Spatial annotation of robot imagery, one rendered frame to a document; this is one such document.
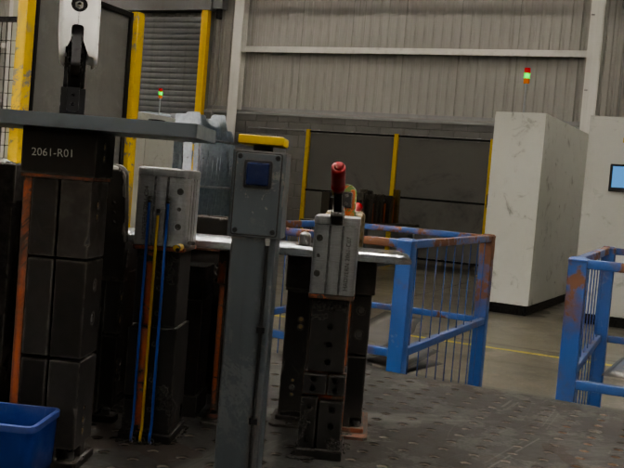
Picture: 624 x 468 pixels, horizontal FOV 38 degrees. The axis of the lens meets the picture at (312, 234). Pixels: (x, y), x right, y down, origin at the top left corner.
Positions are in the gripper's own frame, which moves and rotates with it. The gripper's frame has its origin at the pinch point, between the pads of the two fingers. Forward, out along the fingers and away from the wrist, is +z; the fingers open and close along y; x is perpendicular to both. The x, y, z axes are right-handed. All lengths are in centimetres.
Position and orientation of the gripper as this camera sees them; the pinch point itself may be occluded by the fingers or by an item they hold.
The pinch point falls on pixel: (72, 103)
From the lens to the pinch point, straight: 125.9
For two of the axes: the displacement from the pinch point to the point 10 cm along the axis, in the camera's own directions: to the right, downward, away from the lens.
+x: -9.6, -0.7, -2.7
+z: -0.8, 10.0, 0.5
